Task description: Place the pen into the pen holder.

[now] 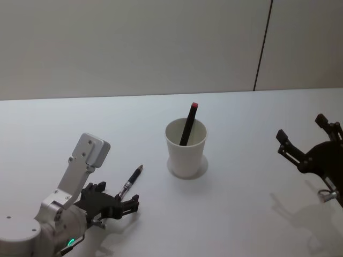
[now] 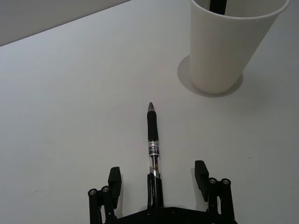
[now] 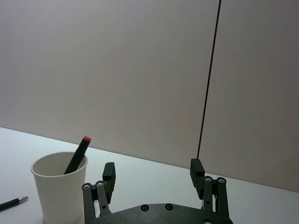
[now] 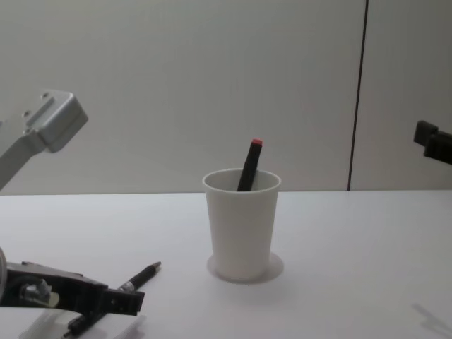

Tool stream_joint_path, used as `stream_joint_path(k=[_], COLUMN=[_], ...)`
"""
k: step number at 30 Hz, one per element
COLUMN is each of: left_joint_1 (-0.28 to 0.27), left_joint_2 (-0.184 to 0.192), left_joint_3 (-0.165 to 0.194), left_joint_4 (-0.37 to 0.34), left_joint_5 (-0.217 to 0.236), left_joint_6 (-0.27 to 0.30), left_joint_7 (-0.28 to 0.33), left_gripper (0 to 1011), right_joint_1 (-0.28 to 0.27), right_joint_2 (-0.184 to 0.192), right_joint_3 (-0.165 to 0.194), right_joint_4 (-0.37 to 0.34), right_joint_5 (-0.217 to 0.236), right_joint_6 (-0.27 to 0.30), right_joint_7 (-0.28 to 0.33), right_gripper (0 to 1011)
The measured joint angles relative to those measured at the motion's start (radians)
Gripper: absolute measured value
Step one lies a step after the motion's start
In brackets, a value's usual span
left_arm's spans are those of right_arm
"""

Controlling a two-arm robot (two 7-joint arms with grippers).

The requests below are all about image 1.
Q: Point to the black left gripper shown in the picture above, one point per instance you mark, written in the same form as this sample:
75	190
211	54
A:
100	204

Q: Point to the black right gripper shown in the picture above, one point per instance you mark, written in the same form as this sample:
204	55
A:
325	159

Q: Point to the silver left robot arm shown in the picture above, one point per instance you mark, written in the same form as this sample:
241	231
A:
80	158

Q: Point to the black pen with clear barrel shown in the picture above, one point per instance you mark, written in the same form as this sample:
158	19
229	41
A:
133	176

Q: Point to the white paper cup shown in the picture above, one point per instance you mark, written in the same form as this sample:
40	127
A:
185	160

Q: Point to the black pen with red cap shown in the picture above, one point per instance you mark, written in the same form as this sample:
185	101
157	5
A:
189	121

